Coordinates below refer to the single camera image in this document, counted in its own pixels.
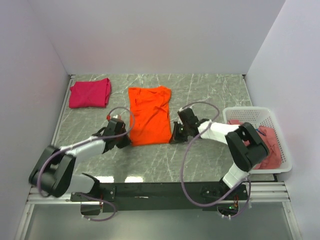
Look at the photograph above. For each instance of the dusty pink t shirt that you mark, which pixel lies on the dusty pink t shirt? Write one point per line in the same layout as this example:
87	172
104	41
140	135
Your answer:
250	149

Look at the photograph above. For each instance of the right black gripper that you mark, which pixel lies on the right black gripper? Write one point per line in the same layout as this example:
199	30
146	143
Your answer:
176	139

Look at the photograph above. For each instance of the white plastic laundry basket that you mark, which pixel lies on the white plastic laundry basket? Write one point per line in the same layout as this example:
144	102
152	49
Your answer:
262	116

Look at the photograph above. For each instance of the aluminium frame rail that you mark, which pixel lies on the aluminium frame rail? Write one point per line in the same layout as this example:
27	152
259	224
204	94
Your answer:
268	216

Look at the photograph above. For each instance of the folded magenta t shirt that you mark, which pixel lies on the folded magenta t shirt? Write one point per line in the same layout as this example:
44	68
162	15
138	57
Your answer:
90	94

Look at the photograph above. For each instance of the orange t shirt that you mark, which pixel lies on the orange t shirt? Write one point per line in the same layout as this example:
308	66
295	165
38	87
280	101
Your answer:
151	124

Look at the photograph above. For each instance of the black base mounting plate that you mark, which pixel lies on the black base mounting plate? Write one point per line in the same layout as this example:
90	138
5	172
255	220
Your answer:
139	196

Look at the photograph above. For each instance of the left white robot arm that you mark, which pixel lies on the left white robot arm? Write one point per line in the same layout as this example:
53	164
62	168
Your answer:
54	171

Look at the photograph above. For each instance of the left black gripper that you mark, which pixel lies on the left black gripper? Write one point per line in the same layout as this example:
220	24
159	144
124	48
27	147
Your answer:
126	142

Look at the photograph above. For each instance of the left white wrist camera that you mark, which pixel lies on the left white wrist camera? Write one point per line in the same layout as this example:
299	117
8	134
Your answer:
116	116

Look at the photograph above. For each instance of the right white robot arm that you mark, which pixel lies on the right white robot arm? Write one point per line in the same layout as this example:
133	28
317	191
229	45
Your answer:
211	130

